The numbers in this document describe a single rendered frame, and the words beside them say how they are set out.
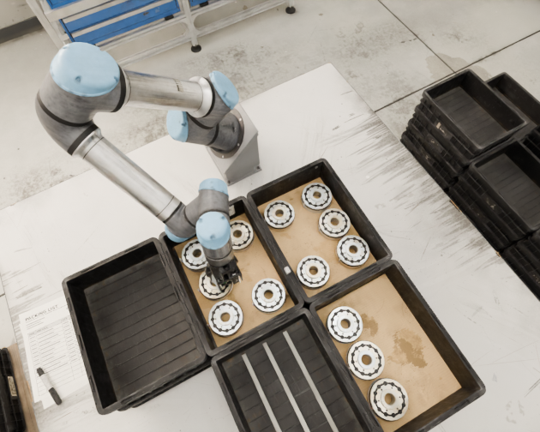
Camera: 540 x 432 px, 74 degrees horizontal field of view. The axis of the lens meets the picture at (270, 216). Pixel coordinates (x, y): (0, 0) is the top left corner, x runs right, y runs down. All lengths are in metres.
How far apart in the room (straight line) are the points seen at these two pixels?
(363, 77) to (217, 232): 2.19
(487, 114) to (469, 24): 1.43
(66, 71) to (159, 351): 0.77
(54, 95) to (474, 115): 1.83
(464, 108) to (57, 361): 2.07
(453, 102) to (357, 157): 0.77
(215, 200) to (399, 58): 2.35
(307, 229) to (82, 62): 0.78
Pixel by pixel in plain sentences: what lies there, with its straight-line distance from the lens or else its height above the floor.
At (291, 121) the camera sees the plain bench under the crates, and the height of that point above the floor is 0.70.
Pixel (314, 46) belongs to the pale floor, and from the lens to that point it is 3.01.
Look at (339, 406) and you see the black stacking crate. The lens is 1.14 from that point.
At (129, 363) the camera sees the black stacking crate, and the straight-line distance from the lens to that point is 1.20.
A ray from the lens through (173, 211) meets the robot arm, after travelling 0.96.
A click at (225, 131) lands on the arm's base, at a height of 0.95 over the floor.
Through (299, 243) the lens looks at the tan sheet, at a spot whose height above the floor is 0.83.
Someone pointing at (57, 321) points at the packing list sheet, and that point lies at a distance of 1.47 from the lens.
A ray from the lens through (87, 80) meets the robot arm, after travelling 0.85.
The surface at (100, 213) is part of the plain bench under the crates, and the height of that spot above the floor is 0.70.
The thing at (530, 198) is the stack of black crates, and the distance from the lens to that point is 2.14.
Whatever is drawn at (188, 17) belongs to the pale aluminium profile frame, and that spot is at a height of 0.28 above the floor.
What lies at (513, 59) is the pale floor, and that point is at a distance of 3.35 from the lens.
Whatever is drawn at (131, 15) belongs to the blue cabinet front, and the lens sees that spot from 2.75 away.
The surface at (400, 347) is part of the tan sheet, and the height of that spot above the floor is 0.83.
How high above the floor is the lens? 1.95
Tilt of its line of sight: 66 degrees down
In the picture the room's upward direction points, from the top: 3 degrees counter-clockwise
